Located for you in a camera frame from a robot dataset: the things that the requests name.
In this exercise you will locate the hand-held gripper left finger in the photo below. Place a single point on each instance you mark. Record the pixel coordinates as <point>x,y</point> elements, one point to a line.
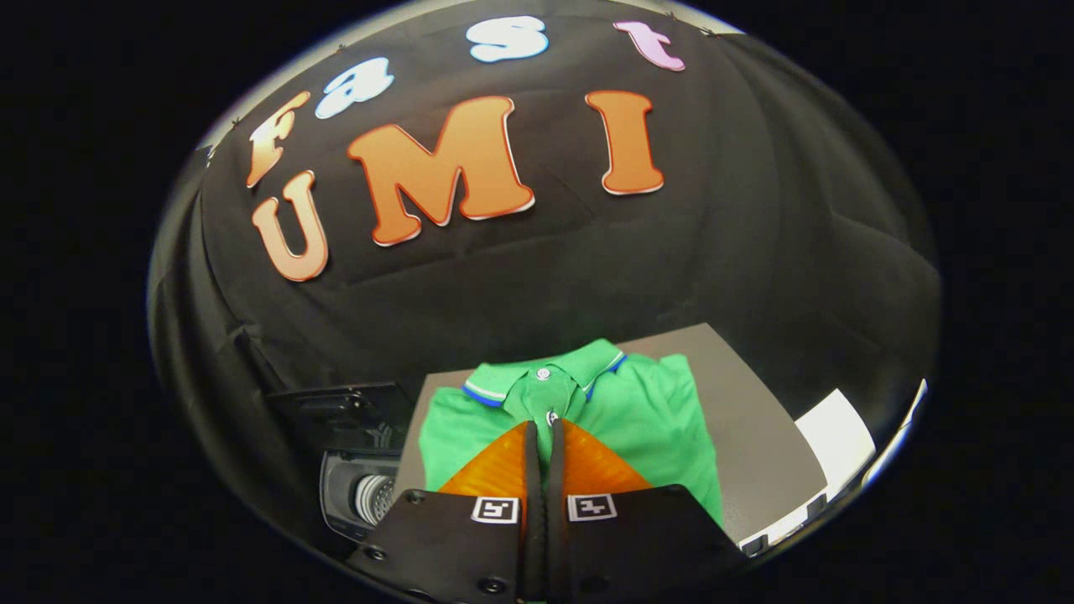
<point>534,537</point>

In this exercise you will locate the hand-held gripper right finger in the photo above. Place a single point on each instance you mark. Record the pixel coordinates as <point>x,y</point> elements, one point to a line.
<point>555,537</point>

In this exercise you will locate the green polo shirt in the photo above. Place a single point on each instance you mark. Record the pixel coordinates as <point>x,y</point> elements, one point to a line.
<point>654,419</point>

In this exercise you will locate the grey washing machine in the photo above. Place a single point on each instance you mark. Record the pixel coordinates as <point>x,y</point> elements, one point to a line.
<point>344,495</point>

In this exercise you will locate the dark transparent washing machine lid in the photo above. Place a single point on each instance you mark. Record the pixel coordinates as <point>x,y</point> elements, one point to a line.
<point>336,411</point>

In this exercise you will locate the white cabinet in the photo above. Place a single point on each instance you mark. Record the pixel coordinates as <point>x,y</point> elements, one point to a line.
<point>839,436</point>

